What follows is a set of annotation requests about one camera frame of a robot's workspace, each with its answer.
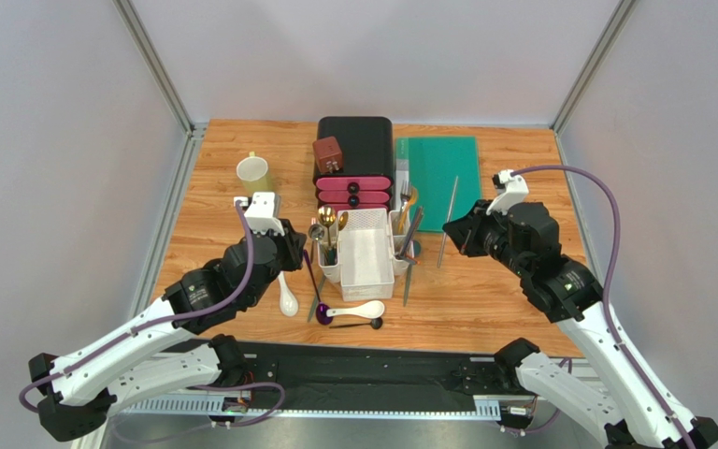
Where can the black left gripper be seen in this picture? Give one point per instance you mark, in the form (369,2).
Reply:
(293,242)

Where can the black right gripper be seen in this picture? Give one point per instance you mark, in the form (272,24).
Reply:
(475,225)

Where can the gold handled knife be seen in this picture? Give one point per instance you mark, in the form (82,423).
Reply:
(413,201)

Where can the large silver fork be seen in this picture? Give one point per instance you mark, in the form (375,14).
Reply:
(405,197)

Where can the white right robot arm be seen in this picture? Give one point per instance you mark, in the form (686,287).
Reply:
(635,410)

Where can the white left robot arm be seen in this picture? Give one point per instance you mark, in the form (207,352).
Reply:
(76,394)

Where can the white ceramic spoon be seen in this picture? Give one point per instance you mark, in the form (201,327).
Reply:
(288,303)
(370,310)

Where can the teal plastic knife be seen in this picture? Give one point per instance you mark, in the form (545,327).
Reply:
(317,297)

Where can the teal cutting mat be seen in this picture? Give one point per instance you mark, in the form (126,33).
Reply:
(445,171)

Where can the teal plastic spoon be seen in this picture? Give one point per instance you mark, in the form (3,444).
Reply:
(416,249)

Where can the silver spoon in caddy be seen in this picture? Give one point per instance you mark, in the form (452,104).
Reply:
(319,233)

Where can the purple metal spoon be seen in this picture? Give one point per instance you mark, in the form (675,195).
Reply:
(318,309)

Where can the small silver fork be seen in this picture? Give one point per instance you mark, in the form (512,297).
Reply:
(312,241)

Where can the yellow-green mug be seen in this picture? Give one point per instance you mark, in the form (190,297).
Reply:
(254,174)

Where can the gold spoon in caddy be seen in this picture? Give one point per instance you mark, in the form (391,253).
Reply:
(342,220)

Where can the white perforated utensil caddy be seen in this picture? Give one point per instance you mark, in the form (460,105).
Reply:
(366,267)

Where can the black small spoon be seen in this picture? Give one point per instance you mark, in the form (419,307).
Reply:
(375,323)

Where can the brown relay block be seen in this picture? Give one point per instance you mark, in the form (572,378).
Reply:
(328,155)

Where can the black and pink drawer box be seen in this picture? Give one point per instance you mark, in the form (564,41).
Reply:
(365,176)

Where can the black mounting rail base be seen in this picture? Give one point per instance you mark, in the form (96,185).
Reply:
(344,379)

